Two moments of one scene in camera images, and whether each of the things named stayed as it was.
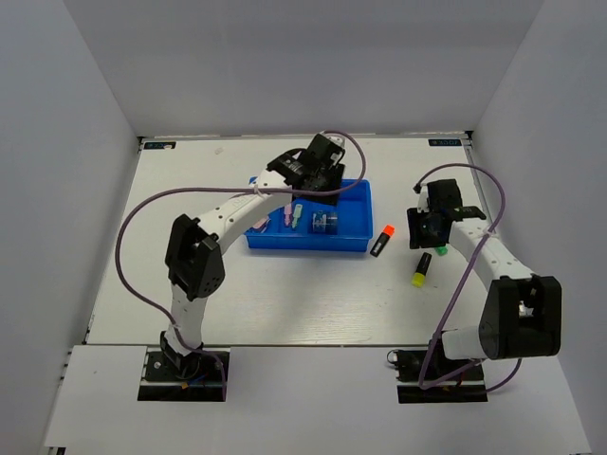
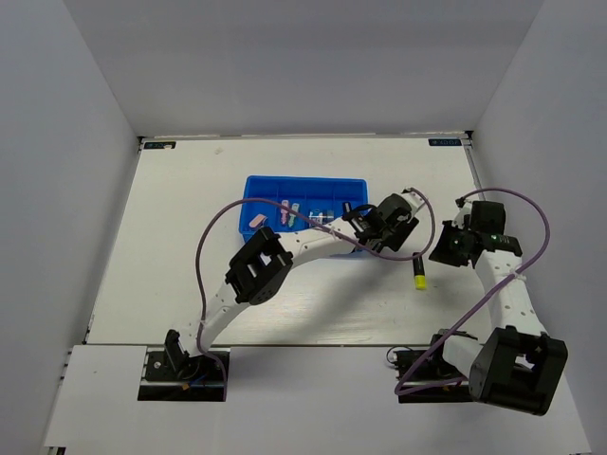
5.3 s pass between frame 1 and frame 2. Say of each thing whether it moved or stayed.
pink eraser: stayed
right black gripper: moved
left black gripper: moved
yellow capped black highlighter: moved
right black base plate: stayed
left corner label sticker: stayed
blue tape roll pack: stayed
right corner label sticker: stayed
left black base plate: stayed
